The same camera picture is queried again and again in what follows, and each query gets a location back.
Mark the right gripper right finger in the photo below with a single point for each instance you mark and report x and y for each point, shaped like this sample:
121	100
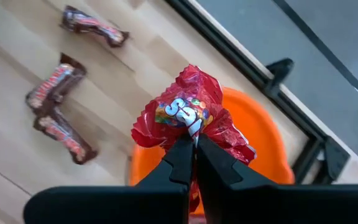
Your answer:
275	205

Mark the twisted brown PayDay bar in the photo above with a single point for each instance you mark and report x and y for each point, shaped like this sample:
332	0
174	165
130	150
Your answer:
95	26

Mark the orange jack-o'-lantern bucket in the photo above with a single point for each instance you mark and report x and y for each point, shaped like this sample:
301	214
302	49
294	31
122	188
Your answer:
259	130

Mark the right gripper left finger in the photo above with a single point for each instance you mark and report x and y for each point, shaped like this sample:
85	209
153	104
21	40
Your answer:
120	205

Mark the red Skittles packet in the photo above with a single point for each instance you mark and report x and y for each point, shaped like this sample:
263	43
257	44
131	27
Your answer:
194	90

